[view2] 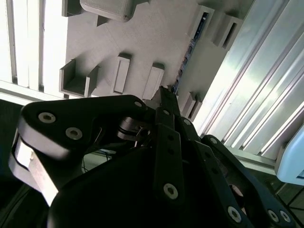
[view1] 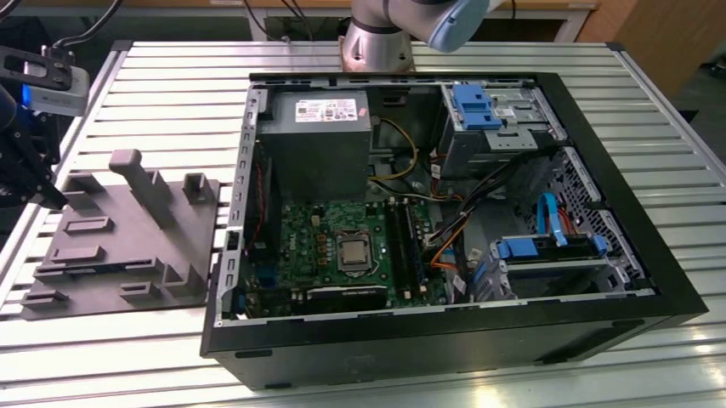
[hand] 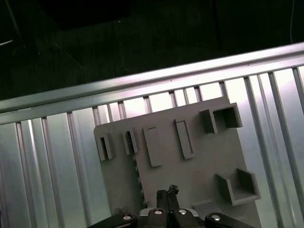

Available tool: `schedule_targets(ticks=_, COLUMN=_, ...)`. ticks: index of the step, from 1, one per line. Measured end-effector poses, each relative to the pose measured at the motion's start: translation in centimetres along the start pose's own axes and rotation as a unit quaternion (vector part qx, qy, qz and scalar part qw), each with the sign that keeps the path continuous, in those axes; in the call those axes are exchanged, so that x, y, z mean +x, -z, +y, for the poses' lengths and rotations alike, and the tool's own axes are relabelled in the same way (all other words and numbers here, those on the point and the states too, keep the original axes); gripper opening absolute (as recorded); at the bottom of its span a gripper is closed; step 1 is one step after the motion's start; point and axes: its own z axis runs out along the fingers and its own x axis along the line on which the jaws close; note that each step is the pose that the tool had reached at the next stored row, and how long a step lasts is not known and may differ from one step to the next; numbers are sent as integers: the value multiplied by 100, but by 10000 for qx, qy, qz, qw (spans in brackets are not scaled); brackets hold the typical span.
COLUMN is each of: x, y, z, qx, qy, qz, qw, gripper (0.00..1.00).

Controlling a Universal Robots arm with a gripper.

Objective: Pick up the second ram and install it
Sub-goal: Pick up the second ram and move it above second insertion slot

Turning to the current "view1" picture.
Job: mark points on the hard disk blue carrier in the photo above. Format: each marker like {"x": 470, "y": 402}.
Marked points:
{"x": 522, "y": 248}

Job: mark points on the brown wooden cabinet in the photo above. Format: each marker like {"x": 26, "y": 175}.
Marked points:
{"x": 653, "y": 34}

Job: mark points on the silver CPU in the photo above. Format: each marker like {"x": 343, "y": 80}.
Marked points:
{"x": 354, "y": 251}

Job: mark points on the black RAM slot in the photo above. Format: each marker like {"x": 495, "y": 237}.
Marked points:
{"x": 397, "y": 251}
{"x": 410, "y": 251}
{"x": 403, "y": 251}

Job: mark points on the grey parts rack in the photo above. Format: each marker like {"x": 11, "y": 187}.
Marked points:
{"x": 131, "y": 238}

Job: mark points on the black graphics card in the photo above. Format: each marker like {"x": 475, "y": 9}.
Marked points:
{"x": 346, "y": 297}

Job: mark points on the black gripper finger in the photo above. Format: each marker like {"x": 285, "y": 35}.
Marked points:
{"x": 43, "y": 183}

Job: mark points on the metal disk bay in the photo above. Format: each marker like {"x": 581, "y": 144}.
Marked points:
{"x": 558, "y": 265}

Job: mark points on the green motherboard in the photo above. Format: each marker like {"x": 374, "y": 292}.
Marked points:
{"x": 301, "y": 229}

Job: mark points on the blue plastic drive latch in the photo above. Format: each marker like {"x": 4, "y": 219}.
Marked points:
{"x": 474, "y": 106}

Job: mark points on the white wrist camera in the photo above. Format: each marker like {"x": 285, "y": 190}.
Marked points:
{"x": 56, "y": 102}

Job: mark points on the black PC case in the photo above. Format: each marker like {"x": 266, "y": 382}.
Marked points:
{"x": 397, "y": 353}

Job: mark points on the grey power supply unit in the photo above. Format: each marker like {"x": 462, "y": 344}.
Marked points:
{"x": 313, "y": 157}

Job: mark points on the metal drive cage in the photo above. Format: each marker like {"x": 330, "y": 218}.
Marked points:
{"x": 513, "y": 142}

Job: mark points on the dark RAM stick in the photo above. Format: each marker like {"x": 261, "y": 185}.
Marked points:
{"x": 96, "y": 269}
{"x": 418, "y": 255}

